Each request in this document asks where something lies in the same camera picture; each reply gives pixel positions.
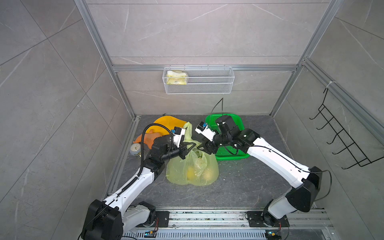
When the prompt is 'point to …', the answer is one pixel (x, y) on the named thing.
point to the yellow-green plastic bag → (199, 168)
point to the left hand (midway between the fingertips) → (195, 142)
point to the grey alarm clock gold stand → (135, 149)
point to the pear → (208, 176)
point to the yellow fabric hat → (170, 122)
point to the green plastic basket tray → (223, 153)
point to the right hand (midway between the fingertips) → (201, 143)
